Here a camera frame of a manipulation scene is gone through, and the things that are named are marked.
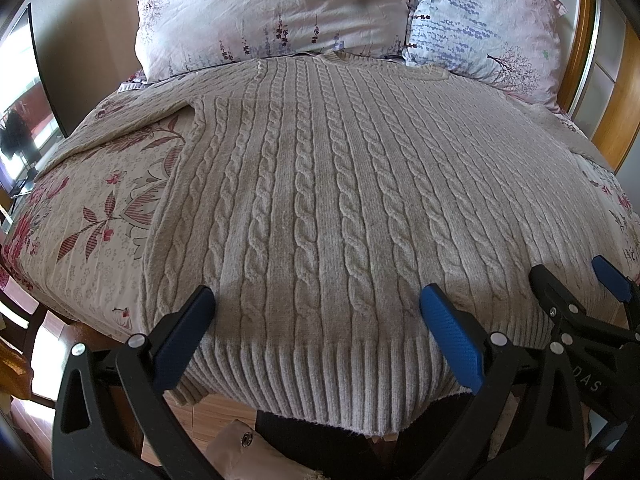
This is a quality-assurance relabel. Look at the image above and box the beige cable knit sweater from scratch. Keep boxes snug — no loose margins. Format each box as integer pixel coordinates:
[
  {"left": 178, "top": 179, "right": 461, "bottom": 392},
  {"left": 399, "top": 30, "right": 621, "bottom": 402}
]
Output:
[{"left": 53, "top": 54, "right": 620, "bottom": 436}]

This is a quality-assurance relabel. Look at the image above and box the floral bed quilt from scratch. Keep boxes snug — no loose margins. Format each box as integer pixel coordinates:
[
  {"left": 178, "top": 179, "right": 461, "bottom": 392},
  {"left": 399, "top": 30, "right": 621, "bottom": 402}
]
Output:
[{"left": 1, "top": 88, "right": 194, "bottom": 339}]

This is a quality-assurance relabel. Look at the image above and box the wooden headboard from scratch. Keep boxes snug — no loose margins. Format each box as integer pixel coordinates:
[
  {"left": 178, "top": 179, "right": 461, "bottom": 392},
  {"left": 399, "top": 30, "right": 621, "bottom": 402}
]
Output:
[{"left": 558, "top": 0, "right": 639, "bottom": 171}]

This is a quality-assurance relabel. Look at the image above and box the right floral blue pillow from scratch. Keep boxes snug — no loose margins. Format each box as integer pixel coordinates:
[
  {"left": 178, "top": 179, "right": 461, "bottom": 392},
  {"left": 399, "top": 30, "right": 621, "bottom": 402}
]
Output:
[{"left": 402, "top": 0, "right": 566, "bottom": 110}]

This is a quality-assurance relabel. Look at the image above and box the dark television screen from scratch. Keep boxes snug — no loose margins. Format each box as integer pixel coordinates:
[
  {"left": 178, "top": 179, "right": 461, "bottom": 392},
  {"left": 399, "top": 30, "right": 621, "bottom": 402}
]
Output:
[{"left": 1, "top": 6, "right": 65, "bottom": 197}]

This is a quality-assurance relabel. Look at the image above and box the left floral pink pillow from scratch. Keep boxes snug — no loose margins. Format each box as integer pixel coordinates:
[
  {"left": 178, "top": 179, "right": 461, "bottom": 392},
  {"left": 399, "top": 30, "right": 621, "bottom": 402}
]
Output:
[{"left": 134, "top": 0, "right": 411, "bottom": 82}]

